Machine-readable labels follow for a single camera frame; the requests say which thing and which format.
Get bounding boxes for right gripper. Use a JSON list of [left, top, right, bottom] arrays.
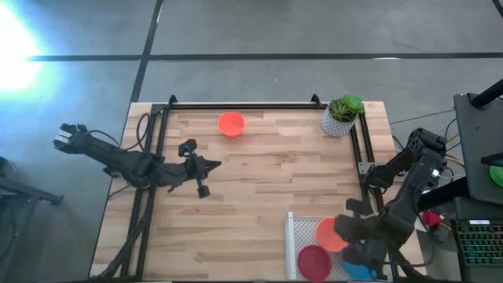
[[334, 197, 394, 269]]

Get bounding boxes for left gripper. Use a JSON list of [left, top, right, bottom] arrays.
[[178, 138, 222, 199]]

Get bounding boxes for blue mini bowl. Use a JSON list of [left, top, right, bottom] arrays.
[[340, 242, 379, 281]]

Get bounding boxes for red mini bowl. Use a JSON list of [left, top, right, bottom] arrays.
[[296, 244, 332, 283]]

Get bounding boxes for white perforated metal rack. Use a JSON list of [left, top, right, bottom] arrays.
[[284, 211, 395, 282]]

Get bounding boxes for grey metal mounting plate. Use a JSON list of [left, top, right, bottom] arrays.
[[358, 160, 388, 176]]

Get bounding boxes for small red object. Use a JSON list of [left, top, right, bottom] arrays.
[[421, 210, 443, 227]]

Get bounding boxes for succulent in white patterned pot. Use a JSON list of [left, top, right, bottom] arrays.
[[321, 94, 365, 138]]

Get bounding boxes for black diagonal bar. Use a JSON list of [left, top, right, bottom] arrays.
[[416, 176, 471, 211]]

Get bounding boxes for backlit black keyboard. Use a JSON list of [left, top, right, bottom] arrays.
[[450, 219, 503, 272]]

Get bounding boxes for dark grey side table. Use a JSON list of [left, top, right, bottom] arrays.
[[453, 92, 503, 205]]

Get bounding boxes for green disc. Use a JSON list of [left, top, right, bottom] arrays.
[[488, 164, 503, 189]]

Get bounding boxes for black stand legs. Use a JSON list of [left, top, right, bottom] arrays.
[[0, 156, 64, 283]]

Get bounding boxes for black pole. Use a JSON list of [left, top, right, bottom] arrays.
[[470, 78, 503, 110]]

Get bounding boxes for black aluminium table frame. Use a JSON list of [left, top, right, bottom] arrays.
[[89, 94, 429, 282]]

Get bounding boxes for thick black cable loop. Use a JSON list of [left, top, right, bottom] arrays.
[[135, 112, 152, 153]]

